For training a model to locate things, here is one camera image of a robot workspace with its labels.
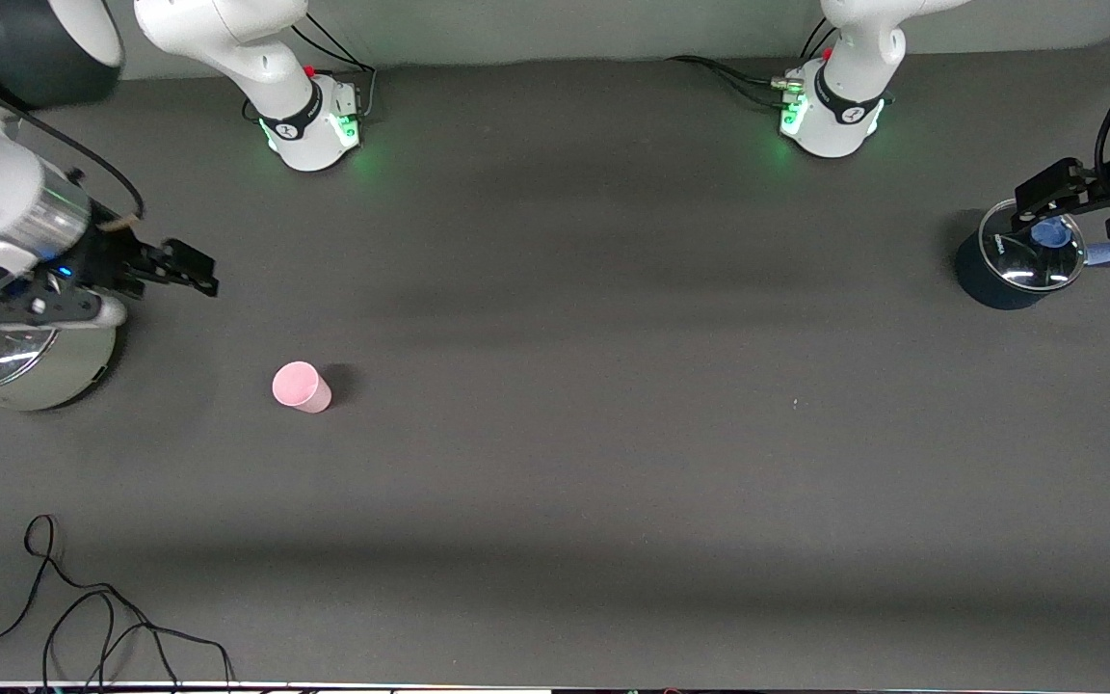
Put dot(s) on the glass lid with blue knob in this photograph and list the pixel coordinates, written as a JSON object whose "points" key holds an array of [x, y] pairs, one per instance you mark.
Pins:
{"points": [[1027, 260]]}

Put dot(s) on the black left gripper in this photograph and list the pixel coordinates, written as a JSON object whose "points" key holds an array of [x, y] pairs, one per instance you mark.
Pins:
{"points": [[1098, 190]]}

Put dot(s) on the pink plastic cup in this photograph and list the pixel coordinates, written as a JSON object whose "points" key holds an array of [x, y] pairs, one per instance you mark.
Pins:
{"points": [[300, 386]]}

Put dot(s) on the dark blue saucepan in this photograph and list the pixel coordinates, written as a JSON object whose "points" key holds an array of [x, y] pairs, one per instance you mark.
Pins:
{"points": [[984, 280]]}

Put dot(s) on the grey-green cooking pot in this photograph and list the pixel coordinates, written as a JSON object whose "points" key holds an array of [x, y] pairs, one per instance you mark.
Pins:
{"points": [[78, 361]]}

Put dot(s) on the dark grey table cloth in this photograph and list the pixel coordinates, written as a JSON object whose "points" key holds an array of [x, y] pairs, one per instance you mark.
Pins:
{"points": [[555, 386]]}

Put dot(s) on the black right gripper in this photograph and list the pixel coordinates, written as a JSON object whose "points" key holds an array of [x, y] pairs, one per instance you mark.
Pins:
{"points": [[104, 258]]}

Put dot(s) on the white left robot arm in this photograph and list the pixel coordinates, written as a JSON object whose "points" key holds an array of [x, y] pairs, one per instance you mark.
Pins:
{"points": [[844, 116]]}

